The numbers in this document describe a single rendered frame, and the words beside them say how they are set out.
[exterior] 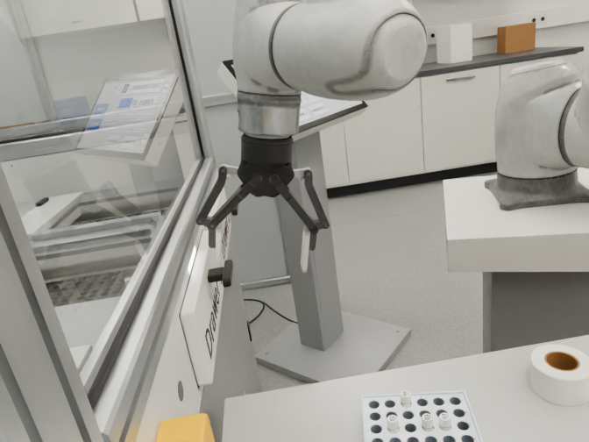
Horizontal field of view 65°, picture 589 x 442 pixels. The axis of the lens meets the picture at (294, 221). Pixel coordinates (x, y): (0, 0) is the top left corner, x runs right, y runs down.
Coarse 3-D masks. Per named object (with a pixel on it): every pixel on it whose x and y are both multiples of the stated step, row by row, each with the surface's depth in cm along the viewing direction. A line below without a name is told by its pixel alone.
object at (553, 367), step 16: (544, 352) 60; (560, 352) 59; (576, 352) 59; (544, 368) 57; (560, 368) 60; (576, 368) 56; (544, 384) 57; (560, 384) 55; (576, 384) 55; (560, 400) 56; (576, 400) 56
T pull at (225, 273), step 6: (228, 264) 72; (210, 270) 71; (216, 270) 70; (222, 270) 70; (228, 270) 70; (210, 276) 69; (216, 276) 69; (222, 276) 69; (228, 276) 68; (228, 282) 67
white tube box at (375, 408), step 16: (368, 400) 57; (384, 400) 56; (400, 400) 56; (416, 400) 56; (432, 400) 55; (448, 400) 55; (464, 400) 55; (368, 416) 54; (384, 416) 54; (400, 416) 54; (416, 416) 53; (432, 416) 53; (464, 416) 52; (368, 432) 52; (384, 432) 52; (400, 432) 52; (416, 432) 51; (432, 432) 51; (448, 432) 51; (464, 432) 50
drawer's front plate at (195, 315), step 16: (208, 240) 78; (208, 256) 73; (192, 272) 67; (208, 272) 71; (192, 288) 62; (208, 288) 69; (192, 304) 58; (208, 304) 66; (192, 320) 56; (208, 320) 64; (192, 336) 57; (208, 336) 63; (192, 352) 58; (208, 352) 61; (208, 368) 59; (208, 384) 60
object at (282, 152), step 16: (256, 144) 64; (272, 144) 64; (288, 144) 65; (256, 160) 65; (272, 160) 65; (288, 160) 67; (240, 176) 68; (288, 176) 68; (256, 192) 69; (272, 192) 69
